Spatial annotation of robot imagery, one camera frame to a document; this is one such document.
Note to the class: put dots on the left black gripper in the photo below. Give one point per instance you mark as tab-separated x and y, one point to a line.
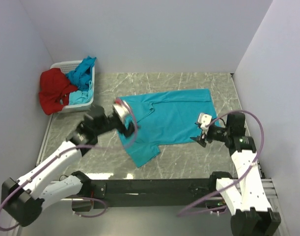
129	131

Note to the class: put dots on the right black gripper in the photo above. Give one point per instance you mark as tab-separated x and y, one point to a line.
200	140

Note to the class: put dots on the teal t shirt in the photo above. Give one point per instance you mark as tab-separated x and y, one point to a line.
166	118
81	77

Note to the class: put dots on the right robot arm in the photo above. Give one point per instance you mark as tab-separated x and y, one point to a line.
245	197

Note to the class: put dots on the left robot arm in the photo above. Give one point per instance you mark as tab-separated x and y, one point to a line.
27	197

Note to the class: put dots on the red t shirt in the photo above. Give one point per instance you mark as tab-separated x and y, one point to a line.
55	89

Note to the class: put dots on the white laundry basket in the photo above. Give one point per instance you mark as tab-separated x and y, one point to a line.
65	67

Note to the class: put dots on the black mounting beam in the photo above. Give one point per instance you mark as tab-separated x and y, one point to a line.
148	192

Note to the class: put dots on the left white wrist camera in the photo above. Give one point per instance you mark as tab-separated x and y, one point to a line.
122	109

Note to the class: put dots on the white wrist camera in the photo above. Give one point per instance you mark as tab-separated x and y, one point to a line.
122	109
204	121

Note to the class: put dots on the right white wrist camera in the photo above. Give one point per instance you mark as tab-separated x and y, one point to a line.
204	121

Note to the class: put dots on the aluminium rail frame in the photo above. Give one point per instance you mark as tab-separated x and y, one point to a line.
211	202

